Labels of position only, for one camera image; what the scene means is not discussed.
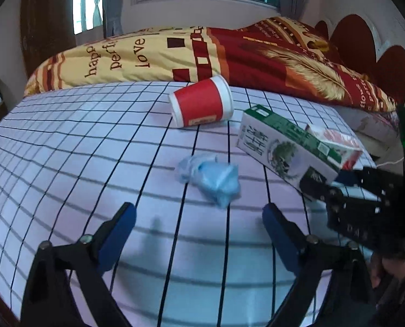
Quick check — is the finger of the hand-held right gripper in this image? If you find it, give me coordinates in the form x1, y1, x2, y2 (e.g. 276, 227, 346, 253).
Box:
299, 168, 385, 212
337, 166, 405, 198

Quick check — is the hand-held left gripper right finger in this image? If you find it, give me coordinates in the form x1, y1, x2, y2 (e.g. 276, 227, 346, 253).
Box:
262, 202, 376, 327

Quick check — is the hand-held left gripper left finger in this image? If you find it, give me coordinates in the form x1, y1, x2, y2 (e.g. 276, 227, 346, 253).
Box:
20, 202, 137, 327

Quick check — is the green milk carton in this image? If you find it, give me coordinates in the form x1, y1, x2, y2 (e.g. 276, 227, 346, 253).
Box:
236, 104, 342, 191

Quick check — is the blue plastic wrapper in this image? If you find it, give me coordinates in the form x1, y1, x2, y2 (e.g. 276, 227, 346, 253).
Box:
177, 153, 241, 209

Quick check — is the person's right hand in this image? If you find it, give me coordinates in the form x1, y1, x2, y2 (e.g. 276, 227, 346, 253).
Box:
369, 255, 405, 292

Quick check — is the red milk carton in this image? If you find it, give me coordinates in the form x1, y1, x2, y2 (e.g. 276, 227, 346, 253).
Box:
305, 123, 364, 171

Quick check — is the red and white headboard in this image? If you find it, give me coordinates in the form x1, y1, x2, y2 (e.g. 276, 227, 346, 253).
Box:
313, 14, 405, 106

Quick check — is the red paper cup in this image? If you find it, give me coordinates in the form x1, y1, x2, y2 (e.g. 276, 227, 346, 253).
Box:
168, 75, 234, 129

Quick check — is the red and yellow printed blanket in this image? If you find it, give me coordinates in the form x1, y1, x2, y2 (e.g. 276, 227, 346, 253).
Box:
24, 16, 398, 113

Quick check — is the dark wooden door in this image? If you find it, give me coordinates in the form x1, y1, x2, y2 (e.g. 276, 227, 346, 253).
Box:
20, 0, 77, 79

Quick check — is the narrow bright window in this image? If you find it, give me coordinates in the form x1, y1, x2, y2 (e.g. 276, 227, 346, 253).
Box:
72, 0, 104, 35

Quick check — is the white cable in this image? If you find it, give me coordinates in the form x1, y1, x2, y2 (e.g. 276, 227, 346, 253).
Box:
376, 158, 404, 168

